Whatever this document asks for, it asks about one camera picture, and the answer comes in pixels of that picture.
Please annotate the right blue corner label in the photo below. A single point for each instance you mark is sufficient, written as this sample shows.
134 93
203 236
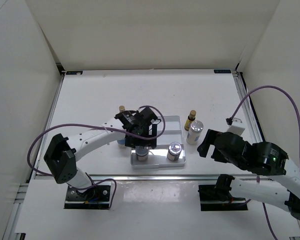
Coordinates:
222 71

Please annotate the aluminium right rail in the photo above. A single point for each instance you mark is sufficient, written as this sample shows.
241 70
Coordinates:
251 119

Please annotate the small yellow-label bottle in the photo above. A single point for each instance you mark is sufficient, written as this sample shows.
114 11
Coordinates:
191 117
121 109

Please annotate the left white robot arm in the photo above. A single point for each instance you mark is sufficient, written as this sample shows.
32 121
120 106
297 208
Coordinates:
64 152

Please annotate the tall silver-lid jar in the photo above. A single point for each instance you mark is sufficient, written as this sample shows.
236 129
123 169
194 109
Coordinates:
194 132
121 143

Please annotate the right small yellow-label bottle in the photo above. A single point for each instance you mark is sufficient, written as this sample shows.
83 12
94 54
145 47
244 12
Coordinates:
191 117

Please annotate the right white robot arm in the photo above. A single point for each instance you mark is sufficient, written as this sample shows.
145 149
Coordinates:
264 159

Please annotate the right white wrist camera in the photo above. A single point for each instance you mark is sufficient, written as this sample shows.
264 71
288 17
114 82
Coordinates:
235 126

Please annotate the left tall silver-lid jar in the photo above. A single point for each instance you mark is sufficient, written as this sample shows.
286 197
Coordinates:
121 143

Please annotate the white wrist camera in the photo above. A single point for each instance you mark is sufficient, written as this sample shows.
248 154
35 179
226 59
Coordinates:
235 126
156 121

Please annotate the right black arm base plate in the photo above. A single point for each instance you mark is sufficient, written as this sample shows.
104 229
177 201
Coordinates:
213 201

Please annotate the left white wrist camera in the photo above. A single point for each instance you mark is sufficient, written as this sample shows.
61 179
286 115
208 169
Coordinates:
156 121

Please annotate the left small yellow-label bottle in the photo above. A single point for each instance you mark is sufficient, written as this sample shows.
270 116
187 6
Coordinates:
121 109

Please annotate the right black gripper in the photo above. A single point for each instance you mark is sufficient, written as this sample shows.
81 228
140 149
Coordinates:
203 148

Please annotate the blue corner label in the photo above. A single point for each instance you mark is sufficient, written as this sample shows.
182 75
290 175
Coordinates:
74 73
222 71

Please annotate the short white-lid spice jar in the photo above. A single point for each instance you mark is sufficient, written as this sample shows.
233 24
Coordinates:
142 153
174 151

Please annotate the aluminium front rail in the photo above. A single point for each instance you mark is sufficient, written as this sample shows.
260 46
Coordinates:
245 177

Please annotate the left blue corner label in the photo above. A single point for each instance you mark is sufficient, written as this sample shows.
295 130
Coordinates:
74 73

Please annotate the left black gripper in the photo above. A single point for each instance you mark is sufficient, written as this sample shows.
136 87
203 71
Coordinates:
132 142

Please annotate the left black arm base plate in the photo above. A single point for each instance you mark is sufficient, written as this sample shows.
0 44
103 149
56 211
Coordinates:
97 198

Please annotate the white tiered organizer tray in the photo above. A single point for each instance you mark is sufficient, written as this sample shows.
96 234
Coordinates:
158 157

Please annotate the right tall silver-lid jar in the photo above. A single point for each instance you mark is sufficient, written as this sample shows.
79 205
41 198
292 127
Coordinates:
194 132

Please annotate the aluminium rail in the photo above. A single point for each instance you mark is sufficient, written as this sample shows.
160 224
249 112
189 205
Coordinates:
245 177
251 119

